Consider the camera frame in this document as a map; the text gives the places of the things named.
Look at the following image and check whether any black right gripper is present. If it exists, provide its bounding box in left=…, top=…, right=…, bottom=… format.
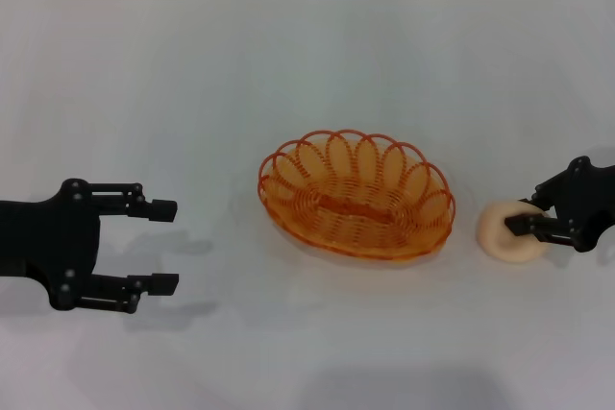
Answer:
left=504, top=155, right=615, bottom=254

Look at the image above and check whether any orange woven plastic basket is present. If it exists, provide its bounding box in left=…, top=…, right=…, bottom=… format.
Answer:
left=257, top=128, right=457, bottom=260

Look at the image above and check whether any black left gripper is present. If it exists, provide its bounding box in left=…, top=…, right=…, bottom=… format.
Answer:
left=0, top=178, right=181, bottom=316

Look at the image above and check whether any pale round bread bun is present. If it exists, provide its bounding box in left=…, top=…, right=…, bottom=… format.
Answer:
left=475, top=200, right=552, bottom=266

